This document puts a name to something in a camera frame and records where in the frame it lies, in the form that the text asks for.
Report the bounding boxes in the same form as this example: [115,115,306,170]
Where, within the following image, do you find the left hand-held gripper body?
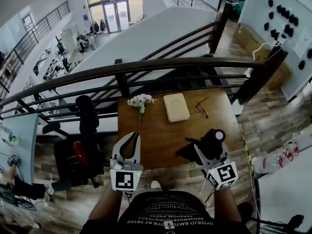
[109,156,144,193]

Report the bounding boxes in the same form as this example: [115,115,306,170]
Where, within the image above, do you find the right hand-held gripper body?
[201,156,239,191]

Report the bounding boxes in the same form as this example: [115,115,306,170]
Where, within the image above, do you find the black cloth item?
[175,128,226,166]

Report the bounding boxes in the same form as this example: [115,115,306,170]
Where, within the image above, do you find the person's left forearm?
[89,186,122,223]

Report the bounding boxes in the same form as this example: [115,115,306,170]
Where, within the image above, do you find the person's right forearm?
[214,186,241,223]

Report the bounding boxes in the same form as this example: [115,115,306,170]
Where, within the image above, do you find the yellow black floor tape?
[242,134,254,178]

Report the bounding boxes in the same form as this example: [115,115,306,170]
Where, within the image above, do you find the wooden table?
[117,88,246,170]

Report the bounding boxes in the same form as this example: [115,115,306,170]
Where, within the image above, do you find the black standing fan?
[237,201,306,234]

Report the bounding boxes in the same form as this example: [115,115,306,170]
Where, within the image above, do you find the white plastic bag red print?
[252,141,301,176]

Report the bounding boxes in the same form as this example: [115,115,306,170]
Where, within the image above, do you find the dark-framed eyeglasses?
[195,97,210,119]

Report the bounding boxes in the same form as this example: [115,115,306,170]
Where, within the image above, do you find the black office chair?
[42,95,106,193]

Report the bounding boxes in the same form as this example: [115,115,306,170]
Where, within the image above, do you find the white flower bouquet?
[126,94,156,134]

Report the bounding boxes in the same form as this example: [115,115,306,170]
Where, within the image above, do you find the person's black printed shirt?
[79,190,250,234]

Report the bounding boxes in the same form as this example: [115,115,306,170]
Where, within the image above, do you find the cream closed book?
[162,93,191,124]

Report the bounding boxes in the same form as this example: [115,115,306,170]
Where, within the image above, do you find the white side counter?
[257,132,312,234]

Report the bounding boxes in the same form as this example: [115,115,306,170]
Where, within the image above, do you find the light blue desk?
[0,112,40,186]

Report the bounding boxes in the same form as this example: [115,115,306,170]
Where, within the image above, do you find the dark curved railing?
[0,54,289,122]

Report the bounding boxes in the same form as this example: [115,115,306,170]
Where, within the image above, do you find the green white small object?
[0,126,20,148]

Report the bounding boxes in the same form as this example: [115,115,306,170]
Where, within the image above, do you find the brown cardboard box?
[233,24,292,91]

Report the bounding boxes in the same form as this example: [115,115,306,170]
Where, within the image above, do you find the staircase dark railing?
[143,5,230,61]

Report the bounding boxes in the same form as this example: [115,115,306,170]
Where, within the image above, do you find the glass entrance doors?
[84,0,143,34]

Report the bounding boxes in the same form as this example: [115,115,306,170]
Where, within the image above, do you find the cluster of black hanging devices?
[263,0,312,71]

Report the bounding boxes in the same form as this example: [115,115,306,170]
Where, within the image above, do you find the balcony black railing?
[0,0,72,100]

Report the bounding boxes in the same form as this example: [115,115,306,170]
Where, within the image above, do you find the white floor cable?
[198,176,208,205]

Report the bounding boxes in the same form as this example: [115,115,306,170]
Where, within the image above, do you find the white charger cord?
[252,41,284,61]

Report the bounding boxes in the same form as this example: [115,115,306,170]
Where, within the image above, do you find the white wall board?
[237,0,312,102]

